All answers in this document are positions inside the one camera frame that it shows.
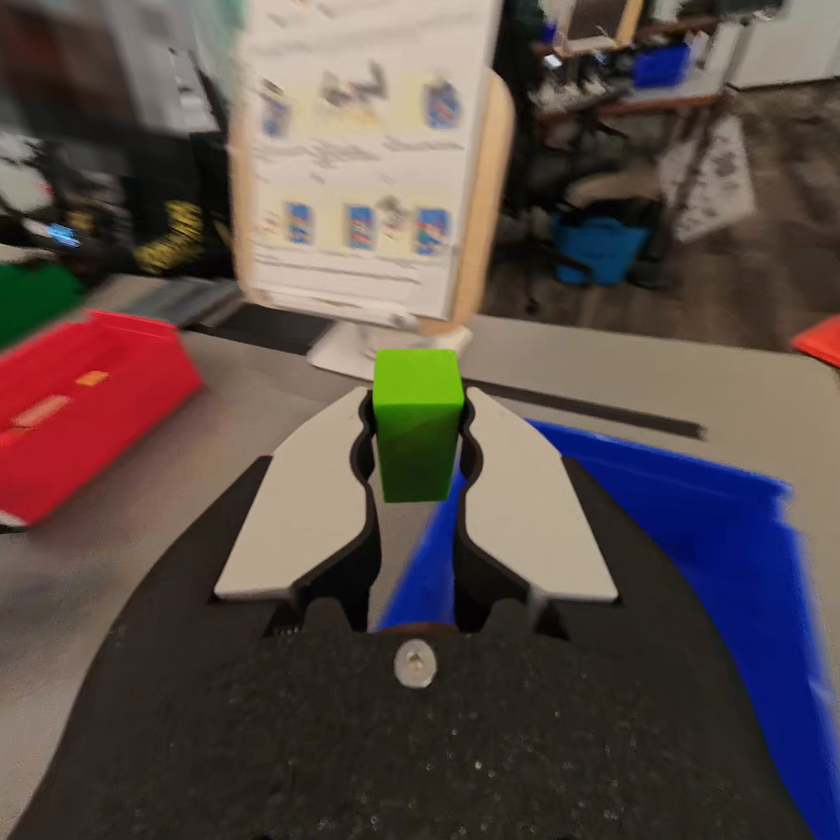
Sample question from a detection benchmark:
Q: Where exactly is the red plastic bin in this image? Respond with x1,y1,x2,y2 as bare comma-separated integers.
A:
0,310,204,526

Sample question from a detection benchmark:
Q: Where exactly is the grey desk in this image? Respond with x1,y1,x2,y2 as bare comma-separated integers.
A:
0,269,840,840

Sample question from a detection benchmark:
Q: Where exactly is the green wooden block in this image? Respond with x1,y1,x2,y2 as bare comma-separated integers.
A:
373,348,467,502

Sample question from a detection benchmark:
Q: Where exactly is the white floor sign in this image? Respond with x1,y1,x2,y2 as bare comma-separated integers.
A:
657,119,758,244

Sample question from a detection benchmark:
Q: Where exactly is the white board stand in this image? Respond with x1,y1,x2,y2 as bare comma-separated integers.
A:
309,309,476,384

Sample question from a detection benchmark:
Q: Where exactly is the small blue plastic bin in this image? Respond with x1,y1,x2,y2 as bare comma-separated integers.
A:
634,44,690,89

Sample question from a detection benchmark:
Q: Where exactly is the red floor object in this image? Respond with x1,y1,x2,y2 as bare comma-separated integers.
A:
794,315,840,368

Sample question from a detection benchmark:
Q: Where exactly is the green plastic bin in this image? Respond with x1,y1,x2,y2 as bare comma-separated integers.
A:
0,263,86,349

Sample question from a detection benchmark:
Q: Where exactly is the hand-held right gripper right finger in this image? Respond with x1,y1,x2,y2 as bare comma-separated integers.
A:
453,389,618,631

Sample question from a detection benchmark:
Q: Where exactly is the instruction sheet board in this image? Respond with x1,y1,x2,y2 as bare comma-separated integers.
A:
230,0,513,322

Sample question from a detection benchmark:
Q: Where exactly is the blue floor tub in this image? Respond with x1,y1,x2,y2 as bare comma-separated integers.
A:
552,210,657,283

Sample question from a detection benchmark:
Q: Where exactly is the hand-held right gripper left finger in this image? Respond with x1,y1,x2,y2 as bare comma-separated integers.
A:
214,389,382,631

